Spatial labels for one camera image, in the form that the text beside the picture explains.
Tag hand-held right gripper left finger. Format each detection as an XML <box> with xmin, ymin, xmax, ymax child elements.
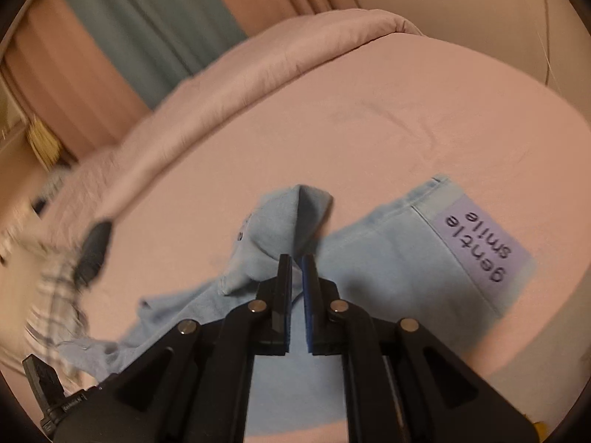
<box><xmin>55</xmin><ymin>254</ymin><xmax>294</xmax><ymax>443</ymax></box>

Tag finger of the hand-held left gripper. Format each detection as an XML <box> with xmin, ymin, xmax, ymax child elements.
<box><xmin>22</xmin><ymin>353</ymin><xmax>88</xmax><ymax>431</ymax></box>

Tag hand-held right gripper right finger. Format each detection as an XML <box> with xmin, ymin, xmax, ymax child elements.
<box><xmin>300</xmin><ymin>254</ymin><xmax>539</xmax><ymax>443</ymax></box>

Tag light blue pants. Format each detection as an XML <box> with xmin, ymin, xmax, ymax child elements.
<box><xmin>58</xmin><ymin>174</ymin><xmax>536</xmax><ymax>439</ymax></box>

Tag plaid pillow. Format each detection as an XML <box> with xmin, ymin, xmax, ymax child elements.
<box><xmin>18</xmin><ymin>235</ymin><xmax>93</xmax><ymax>361</ymax></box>

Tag dark rolled cloth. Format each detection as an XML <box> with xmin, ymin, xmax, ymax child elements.
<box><xmin>74</xmin><ymin>220</ymin><xmax>114</xmax><ymax>289</ymax></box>

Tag pink bed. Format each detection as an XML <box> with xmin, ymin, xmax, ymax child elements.
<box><xmin>0</xmin><ymin>32</ymin><xmax>591</xmax><ymax>443</ymax></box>

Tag pink duvet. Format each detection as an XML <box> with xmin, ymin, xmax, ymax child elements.
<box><xmin>44</xmin><ymin>8</ymin><xmax>422</xmax><ymax>245</ymax></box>

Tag straw tassel bundle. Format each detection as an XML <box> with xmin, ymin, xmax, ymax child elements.
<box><xmin>25</xmin><ymin>117</ymin><xmax>64</xmax><ymax>168</ymax></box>

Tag teal curtain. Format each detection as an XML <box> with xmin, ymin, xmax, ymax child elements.
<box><xmin>54</xmin><ymin>0</ymin><xmax>250</xmax><ymax>112</ymax></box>

